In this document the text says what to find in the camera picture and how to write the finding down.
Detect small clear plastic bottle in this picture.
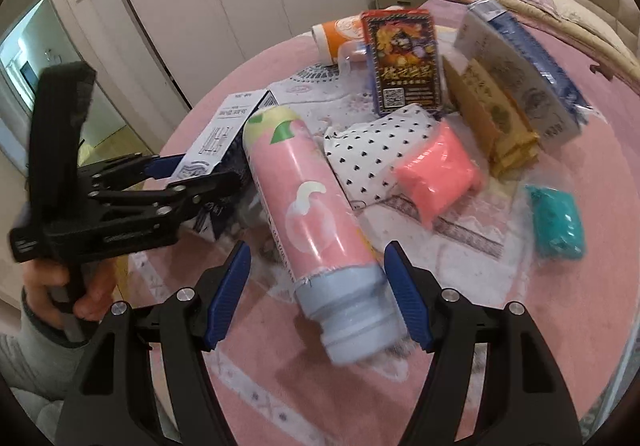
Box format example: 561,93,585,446
337,40,375,78

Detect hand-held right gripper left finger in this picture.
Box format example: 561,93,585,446
52,241,252,446

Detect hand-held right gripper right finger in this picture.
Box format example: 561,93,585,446
383,240,583,446

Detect red card box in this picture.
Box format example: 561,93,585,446
360,9,447,118

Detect pink peach print bottle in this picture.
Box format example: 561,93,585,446
242,106,412,367

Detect yellow paper packet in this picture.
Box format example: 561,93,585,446
442,59,542,178

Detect teal clay packet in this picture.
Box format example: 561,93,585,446
525,183,587,260

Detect white floral pillow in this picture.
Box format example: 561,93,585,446
544,0,637,30

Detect person's left forearm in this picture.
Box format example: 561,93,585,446
0,289,98,427

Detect white black dotted packet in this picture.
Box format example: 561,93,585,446
322,104,451,209

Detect pink clay packet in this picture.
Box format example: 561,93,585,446
394,119,484,228

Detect white black printed box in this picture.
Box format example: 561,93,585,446
172,89,281,237

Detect beige folded blanket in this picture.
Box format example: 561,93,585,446
431,0,628,60

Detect person's left hand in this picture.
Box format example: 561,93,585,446
22,257,119,328

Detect orange white bottle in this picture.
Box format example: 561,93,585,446
311,14,369,67

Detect blue white carton box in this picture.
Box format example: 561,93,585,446
452,0,592,148

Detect white wardrobe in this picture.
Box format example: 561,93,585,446
37,0,437,113

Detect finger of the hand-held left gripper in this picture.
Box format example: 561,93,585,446
90,171,242,227
77,152,187,192

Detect white doorway frame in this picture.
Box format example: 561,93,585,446
0,0,128,169

